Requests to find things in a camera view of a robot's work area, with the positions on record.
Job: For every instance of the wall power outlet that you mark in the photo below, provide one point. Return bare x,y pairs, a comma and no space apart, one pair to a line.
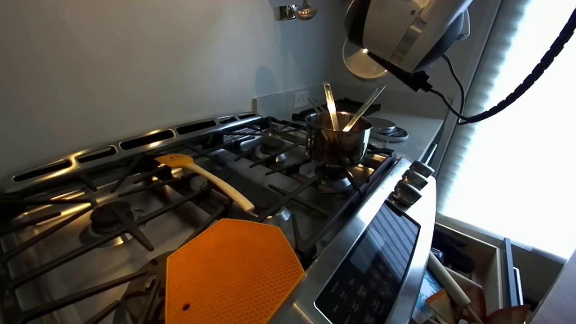
300,97

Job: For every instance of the hanging metal ladle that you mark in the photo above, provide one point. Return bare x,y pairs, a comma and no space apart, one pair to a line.
295,11

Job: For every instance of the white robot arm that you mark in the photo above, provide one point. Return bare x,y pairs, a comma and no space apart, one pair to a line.
406,34

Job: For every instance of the wooden spoon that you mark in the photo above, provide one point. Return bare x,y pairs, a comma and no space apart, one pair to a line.
187,162

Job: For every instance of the white bowl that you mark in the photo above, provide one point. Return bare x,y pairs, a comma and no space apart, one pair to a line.
358,61

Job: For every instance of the orange hexagonal silicone trivet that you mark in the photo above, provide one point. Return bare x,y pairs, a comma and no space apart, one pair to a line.
234,272

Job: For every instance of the stainless steel pot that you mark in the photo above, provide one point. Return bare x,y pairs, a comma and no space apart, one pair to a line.
334,148

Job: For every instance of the round kitchen scale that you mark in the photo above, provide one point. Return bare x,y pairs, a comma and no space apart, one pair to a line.
388,132

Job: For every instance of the stainless steel gas stove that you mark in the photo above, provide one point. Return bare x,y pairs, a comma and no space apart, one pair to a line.
84,240

